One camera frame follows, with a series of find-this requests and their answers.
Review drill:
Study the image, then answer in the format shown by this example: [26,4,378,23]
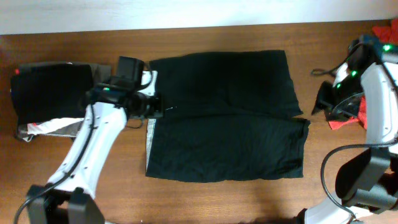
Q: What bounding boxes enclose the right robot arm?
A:
[293,35,397,223]

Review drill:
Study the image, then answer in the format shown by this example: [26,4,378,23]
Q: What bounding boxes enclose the folded black garment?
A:
[11,63,93,124]

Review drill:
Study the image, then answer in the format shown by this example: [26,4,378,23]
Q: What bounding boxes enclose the folded white red garment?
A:
[27,118,84,135]

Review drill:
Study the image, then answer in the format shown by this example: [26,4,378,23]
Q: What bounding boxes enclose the folded grey garment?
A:
[15,62,111,142]

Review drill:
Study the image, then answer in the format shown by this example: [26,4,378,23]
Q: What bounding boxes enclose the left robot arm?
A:
[14,56,165,224]

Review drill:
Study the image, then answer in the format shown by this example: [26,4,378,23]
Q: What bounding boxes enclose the red t-shirt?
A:
[328,19,397,130]

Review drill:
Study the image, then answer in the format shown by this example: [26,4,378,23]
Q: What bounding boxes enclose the dark green shorts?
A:
[146,50,310,183]

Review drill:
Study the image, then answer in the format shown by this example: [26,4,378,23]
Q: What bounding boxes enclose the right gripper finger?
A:
[311,81,333,115]
[325,96,362,121]

